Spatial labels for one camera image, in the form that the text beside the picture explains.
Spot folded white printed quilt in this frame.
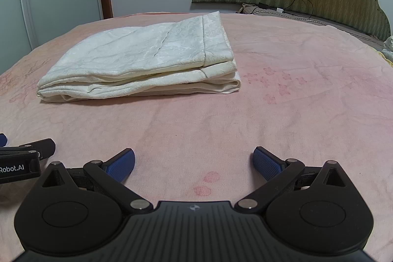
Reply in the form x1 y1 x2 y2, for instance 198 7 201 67
382 36 393 67

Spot black charging cable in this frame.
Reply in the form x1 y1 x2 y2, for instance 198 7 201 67
252 0 330 27

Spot pink blanket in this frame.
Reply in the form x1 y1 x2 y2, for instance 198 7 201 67
0 12 393 262

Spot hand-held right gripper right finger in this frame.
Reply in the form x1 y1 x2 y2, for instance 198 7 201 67
235 146 360 212

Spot white towel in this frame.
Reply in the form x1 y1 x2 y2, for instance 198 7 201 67
36 12 242 103

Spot yellow blanket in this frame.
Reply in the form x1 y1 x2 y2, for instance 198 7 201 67
372 43 393 64

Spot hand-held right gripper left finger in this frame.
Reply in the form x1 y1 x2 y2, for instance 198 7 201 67
29 147 154 213

